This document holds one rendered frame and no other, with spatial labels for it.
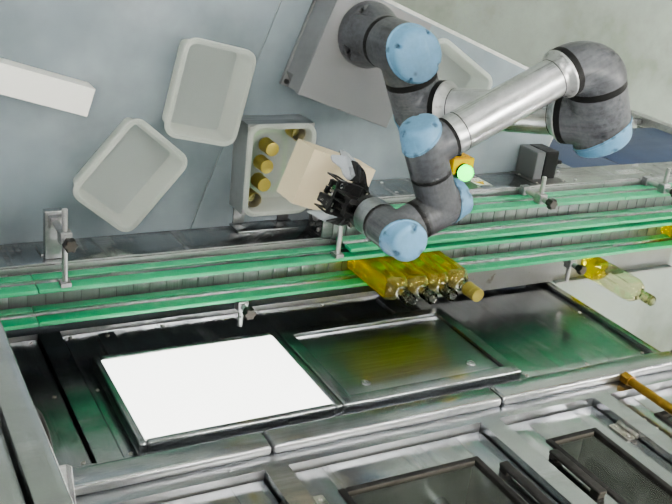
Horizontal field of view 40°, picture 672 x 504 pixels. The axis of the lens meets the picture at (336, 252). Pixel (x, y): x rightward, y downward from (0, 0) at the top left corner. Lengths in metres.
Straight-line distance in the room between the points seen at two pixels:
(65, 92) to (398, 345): 0.94
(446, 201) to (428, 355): 0.59
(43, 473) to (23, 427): 0.10
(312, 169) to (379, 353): 0.50
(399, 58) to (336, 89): 0.26
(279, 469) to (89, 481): 0.34
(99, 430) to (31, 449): 0.70
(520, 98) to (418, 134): 0.22
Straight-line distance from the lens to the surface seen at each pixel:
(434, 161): 1.62
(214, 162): 2.21
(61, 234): 1.92
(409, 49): 1.97
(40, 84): 1.98
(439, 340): 2.25
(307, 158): 1.87
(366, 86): 2.21
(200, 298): 2.10
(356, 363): 2.09
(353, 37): 2.10
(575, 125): 1.86
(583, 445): 2.06
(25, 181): 2.10
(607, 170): 2.87
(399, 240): 1.62
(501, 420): 2.03
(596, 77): 1.79
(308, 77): 2.13
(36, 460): 1.14
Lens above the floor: 2.70
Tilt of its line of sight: 53 degrees down
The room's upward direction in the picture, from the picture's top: 129 degrees clockwise
